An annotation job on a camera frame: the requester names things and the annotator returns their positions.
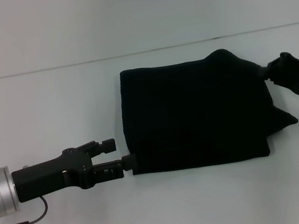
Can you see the silver stub plug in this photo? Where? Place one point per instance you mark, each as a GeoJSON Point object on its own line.
{"type": "Point", "coordinates": [25, 167]}

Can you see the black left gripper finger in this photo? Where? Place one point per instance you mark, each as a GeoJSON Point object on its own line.
{"type": "Point", "coordinates": [113, 169]}
{"type": "Point", "coordinates": [106, 146]}

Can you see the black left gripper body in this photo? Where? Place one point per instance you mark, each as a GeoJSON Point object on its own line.
{"type": "Point", "coordinates": [50, 176]}

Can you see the black FREE! print t-shirt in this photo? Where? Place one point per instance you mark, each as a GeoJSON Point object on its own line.
{"type": "Point", "coordinates": [195, 109]}

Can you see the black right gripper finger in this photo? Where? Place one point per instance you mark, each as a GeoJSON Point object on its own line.
{"type": "Point", "coordinates": [267, 76]}
{"type": "Point", "coordinates": [266, 67]}

